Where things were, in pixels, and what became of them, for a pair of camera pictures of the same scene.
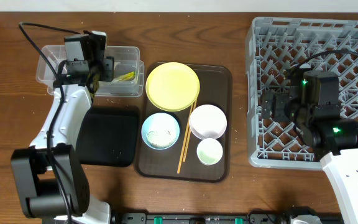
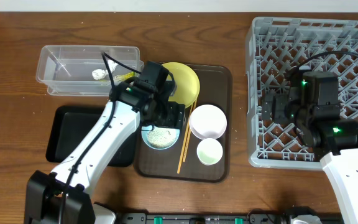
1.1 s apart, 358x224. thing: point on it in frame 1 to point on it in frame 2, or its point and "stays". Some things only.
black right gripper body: (281, 103) stays
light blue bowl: (160, 130) stays
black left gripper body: (108, 64) to (169, 115)
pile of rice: (161, 138) stays
